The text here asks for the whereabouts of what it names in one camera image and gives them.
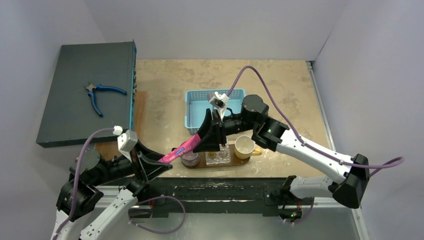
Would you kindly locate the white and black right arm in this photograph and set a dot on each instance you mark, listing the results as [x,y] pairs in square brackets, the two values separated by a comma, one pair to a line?
[345,177]

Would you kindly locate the purple mug with black handle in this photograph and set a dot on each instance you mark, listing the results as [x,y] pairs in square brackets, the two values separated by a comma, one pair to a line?
[190,159]

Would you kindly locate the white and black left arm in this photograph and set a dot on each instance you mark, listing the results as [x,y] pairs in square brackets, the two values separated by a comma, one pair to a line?
[79,196]

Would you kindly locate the dark grey box blue edge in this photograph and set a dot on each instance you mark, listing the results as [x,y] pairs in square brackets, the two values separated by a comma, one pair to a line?
[68,118]

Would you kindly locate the yellow ceramic mug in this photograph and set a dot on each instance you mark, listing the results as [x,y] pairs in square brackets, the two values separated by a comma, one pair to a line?
[245,147]

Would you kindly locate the pink toothpaste tube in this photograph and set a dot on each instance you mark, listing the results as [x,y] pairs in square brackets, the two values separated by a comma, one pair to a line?
[187,146]

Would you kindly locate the clear textured glass dish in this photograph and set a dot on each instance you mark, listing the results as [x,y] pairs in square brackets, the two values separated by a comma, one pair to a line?
[221,157]

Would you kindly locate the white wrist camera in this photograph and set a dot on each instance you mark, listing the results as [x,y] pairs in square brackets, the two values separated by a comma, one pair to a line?
[219,101]
[126,140]

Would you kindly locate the blue handled pliers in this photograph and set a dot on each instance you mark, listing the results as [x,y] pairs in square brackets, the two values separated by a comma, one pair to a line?
[94,90]

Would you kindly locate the dark wooden oval tray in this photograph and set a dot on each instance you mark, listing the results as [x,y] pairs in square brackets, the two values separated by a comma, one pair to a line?
[234,161]

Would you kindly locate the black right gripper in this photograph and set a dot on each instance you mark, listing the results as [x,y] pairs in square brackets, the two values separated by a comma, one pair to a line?
[219,131]

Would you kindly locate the light wooden board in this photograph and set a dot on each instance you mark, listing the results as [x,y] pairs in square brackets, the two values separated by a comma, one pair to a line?
[108,150]

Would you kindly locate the aluminium extrusion rail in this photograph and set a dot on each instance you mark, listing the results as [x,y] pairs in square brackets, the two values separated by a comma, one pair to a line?
[114,196]

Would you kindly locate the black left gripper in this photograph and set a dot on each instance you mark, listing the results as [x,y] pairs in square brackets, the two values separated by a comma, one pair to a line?
[150,168]

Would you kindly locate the light blue perforated plastic basket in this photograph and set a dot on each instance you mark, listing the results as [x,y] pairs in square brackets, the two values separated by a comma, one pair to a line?
[197,102]

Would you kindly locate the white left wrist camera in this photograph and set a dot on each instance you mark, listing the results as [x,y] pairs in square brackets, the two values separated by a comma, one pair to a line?
[126,140]

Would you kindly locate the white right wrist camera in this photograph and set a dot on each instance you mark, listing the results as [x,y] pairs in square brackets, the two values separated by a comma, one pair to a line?
[219,101]

